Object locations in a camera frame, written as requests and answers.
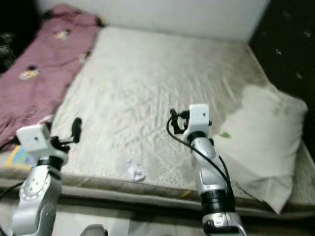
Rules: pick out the colourful children's board book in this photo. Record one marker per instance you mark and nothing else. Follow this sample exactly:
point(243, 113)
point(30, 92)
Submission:
point(22, 158)

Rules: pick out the white tissue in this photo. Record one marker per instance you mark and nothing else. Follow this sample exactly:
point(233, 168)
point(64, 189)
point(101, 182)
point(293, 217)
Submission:
point(137, 171)

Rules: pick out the white pillow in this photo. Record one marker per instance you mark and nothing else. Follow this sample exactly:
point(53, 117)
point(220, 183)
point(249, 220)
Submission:
point(261, 132)

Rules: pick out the white quilted mattress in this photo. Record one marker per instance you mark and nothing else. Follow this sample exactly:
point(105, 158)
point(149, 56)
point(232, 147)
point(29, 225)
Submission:
point(128, 88)

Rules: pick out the pink cartoon print blanket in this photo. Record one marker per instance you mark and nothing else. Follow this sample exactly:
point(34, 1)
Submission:
point(39, 59)

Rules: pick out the black striped bag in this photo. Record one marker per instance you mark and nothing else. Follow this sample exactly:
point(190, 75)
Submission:
point(7, 46)

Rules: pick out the black tufted headboard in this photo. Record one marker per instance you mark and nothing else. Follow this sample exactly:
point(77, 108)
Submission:
point(285, 39)

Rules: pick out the large black bag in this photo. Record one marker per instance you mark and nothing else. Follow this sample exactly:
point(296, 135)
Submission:
point(15, 12)

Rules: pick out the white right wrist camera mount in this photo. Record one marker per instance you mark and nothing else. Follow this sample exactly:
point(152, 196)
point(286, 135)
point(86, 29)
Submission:
point(199, 117)

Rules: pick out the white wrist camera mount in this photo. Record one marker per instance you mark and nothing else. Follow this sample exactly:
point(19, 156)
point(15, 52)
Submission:
point(33, 138)
point(199, 117)

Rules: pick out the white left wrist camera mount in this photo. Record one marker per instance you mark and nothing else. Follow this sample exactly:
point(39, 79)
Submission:
point(33, 138)

